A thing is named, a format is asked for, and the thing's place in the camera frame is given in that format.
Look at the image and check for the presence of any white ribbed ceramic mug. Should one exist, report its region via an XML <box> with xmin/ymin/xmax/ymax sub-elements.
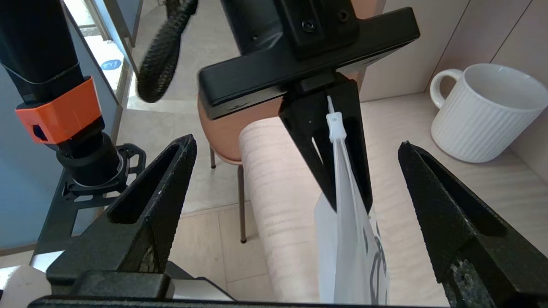
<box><xmin>429</xmin><ymin>63</ymin><xmax>548</xmax><ymax>164</ymax></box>

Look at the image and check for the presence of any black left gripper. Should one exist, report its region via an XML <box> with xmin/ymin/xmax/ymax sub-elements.
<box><xmin>199</xmin><ymin>0</ymin><xmax>421</xmax><ymax>213</ymax></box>

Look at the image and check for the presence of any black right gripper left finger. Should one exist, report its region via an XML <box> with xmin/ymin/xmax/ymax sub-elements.
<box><xmin>46</xmin><ymin>134</ymin><xmax>198</xmax><ymax>276</ymax></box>

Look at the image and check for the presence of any brown upholstered chair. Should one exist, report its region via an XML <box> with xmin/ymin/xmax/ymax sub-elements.
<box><xmin>198</xmin><ymin>0</ymin><xmax>381</xmax><ymax>244</ymax></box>

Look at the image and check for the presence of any white leaf-print zip pouch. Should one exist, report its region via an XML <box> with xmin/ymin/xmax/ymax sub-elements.
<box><xmin>315</xmin><ymin>96</ymin><xmax>390</xmax><ymax>305</ymax></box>

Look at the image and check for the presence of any orange plastic clamp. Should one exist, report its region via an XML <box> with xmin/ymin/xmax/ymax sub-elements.
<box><xmin>15</xmin><ymin>76</ymin><xmax>103</xmax><ymax>145</ymax></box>

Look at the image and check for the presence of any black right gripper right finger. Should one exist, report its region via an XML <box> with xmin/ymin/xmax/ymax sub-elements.
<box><xmin>398</xmin><ymin>141</ymin><xmax>548</xmax><ymax>308</ymax></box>

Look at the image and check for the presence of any beige wooden hutch desk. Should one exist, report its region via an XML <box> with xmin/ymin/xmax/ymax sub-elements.
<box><xmin>238</xmin><ymin>0</ymin><xmax>548</xmax><ymax>305</ymax></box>

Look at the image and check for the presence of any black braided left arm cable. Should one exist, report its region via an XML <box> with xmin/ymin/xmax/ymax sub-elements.
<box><xmin>136</xmin><ymin>0</ymin><xmax>200</xmax><ymax>103</ymax></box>

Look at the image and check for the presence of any white black robot base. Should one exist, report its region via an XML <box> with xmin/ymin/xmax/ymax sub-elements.
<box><xmin>0</xmin><ymin>0</ymin><xmax>232</xmax><ymax>302</ymax></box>

